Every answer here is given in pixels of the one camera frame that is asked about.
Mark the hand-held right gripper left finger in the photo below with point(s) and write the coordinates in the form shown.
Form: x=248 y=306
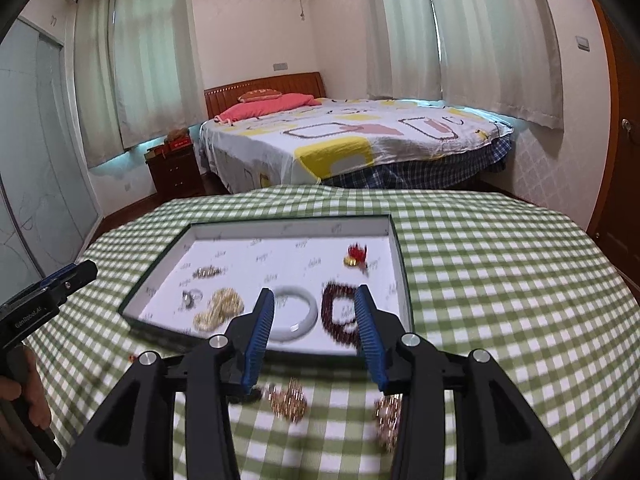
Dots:
x=260 y=330

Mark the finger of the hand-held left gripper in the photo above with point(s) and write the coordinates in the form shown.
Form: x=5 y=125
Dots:
x=75 y=275

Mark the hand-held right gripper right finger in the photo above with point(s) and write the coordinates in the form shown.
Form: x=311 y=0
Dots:
x=370 y=335

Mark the white jade bangle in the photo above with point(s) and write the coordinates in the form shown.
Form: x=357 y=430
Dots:
x=311 y=310

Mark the dark green shallow box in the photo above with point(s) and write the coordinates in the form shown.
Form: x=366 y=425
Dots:
x=300 y=260

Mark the red knot charm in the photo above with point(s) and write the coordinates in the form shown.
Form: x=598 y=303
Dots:
x=356 y=252

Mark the person's left hand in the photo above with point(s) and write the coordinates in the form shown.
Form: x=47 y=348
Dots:
x=32 y=390

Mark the glass sliding wardrobe door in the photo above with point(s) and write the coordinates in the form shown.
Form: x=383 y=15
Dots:
x=40 y=160

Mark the green checked tablecloth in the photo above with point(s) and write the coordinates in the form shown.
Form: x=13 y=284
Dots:
x=475 y=270

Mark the dark wooden nightstand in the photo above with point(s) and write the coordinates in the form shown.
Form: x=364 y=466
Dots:
x=175 y=175

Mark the red box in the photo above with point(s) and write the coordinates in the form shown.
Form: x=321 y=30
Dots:
x=180 y=144

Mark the brown soft toy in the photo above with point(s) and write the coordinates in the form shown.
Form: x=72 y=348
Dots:
x=176 y=135

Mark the blue plaid bed skirt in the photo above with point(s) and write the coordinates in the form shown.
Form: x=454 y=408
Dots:
x=425 y=170

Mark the white curtain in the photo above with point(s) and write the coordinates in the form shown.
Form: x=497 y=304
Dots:
x=97 y=85
x=400 y=35
x=160 y=60
x=495 y=45

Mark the patterned white bed sheet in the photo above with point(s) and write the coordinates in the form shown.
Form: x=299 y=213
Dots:
x=350 y=135

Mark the pink blanket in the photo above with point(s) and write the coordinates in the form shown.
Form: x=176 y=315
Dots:
x=265 y=107

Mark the red cushion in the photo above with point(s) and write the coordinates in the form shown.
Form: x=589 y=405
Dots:
x=259 y=95

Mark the wooden headboard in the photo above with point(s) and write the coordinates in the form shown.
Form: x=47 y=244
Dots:
x=280 y=82

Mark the brown wooden door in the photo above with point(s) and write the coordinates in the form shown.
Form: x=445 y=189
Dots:
x=620 y=85

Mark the light switch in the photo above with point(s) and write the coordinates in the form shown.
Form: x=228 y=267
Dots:
x=582 y=43

